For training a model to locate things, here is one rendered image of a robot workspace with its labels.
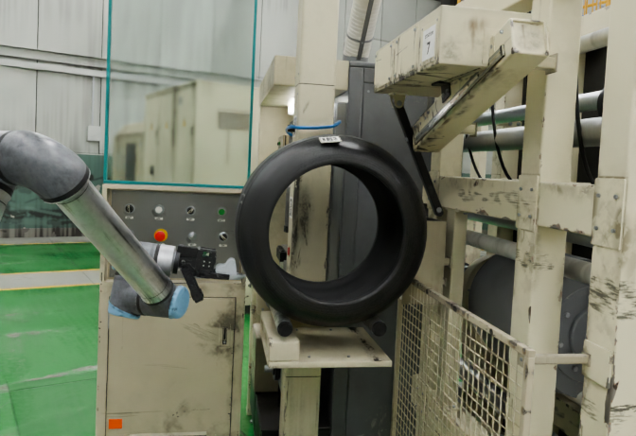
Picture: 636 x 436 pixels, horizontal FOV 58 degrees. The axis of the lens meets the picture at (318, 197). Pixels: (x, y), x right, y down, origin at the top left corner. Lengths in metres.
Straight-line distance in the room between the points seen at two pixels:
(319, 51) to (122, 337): 1.29
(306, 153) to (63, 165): 0.66
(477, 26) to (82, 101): 9.48
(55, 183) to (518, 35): 1.08
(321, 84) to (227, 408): 1.31
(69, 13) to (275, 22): 3.89
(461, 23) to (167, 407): 1.76
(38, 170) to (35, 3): 9.55
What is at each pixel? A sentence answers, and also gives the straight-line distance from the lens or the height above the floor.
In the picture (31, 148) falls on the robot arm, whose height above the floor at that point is 1.38.
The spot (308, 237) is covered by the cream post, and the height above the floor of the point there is 1.12.
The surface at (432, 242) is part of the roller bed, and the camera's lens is 2.06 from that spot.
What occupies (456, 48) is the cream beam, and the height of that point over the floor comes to 1.68.
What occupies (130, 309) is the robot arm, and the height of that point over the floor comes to 0.95.
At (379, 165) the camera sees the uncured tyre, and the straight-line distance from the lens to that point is 1.66.
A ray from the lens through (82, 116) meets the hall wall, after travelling 10.63.
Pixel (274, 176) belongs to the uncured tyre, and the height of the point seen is 1.34.
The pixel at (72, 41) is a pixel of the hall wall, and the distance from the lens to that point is 10.75.
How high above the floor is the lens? 1.37
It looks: 3 degrees down
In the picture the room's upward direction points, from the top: 3 degrees clockwise
